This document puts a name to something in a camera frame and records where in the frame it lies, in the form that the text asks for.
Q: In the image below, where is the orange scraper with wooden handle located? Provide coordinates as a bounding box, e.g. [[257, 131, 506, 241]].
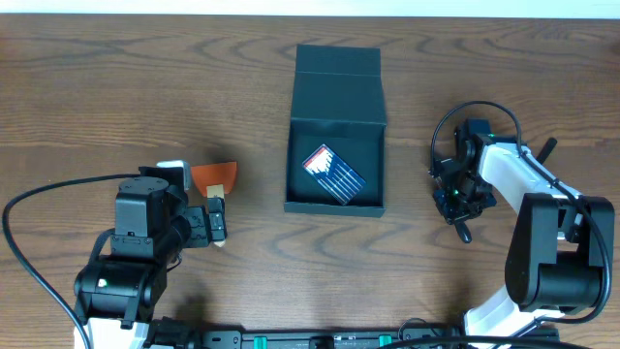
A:
[[191, 161, 238, 247]]

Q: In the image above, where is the yellow black handled screwdriver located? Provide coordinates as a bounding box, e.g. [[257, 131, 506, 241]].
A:
[[454, 222, 473, 243]]

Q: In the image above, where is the clear precision screwdriver set case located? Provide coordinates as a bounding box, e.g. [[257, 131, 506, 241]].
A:
[[302, 144, 366, 206]]

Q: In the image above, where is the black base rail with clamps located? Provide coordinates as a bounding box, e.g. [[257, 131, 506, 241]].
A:
[[142, 317, 460, 349]]

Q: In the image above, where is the dark green open gift box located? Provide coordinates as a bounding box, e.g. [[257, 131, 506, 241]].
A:
[[284, 45, 388, 218]]

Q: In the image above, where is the red black handled hammer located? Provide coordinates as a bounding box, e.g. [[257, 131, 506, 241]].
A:
[[536, 137, 558, 164]]

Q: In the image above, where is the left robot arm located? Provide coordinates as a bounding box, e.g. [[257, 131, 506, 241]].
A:
[[74, 176, 228, 348]]

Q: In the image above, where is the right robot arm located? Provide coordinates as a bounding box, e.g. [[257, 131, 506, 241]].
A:
[[430, 125, 615, 337]]

